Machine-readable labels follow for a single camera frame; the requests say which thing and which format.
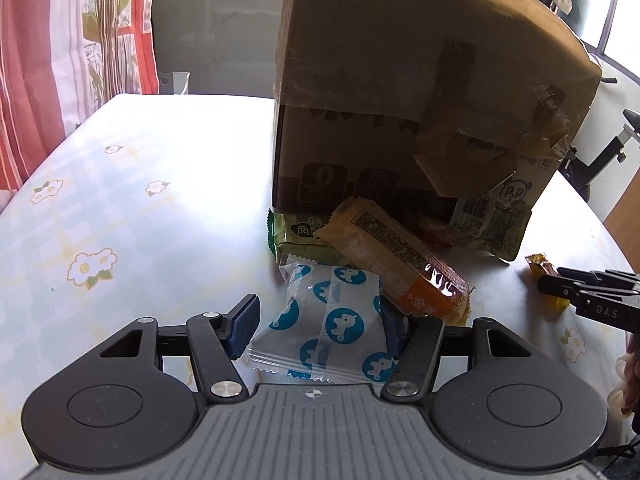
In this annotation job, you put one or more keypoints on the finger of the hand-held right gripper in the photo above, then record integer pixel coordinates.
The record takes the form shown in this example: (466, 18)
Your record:
(585, 282)

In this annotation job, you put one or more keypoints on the small orange candy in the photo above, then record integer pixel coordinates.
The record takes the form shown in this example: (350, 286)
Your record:
(542, 266)

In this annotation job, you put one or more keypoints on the floral tablecloth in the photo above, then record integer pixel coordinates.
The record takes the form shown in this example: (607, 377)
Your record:
(150, 185)

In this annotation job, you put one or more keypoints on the green snack packet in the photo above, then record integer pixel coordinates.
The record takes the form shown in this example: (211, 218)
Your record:
(295, 232)

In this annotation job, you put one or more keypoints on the pale green printed packet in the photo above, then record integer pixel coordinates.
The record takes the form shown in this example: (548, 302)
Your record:
(495, 225)

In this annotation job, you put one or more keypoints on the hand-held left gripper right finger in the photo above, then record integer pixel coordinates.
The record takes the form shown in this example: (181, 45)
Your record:
(392, 327)

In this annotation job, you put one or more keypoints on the black exercise bike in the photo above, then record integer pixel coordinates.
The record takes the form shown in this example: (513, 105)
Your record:
(610, 150)

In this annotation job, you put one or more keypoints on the wooden board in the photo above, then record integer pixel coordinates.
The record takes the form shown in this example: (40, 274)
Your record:
(622, 220)

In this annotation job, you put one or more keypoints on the white packet with blue circles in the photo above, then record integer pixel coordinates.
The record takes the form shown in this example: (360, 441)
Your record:
(325, 320)

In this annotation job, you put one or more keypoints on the orange printed snack packet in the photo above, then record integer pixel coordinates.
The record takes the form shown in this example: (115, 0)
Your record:
(400, 265)

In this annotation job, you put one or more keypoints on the red floral curtain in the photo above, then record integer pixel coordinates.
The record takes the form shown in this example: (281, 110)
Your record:
(50, 60)

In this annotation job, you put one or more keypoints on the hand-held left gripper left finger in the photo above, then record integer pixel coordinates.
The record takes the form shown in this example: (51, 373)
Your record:
(242, 327)

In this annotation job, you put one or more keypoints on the person's right hand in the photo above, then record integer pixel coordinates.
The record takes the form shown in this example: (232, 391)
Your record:
(625, 375)

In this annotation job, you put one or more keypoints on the brown cardboard box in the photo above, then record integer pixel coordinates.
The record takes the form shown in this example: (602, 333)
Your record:
(400, 85)

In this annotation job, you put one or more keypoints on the window with black frame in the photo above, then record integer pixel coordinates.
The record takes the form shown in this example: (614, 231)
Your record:
(590, 0)

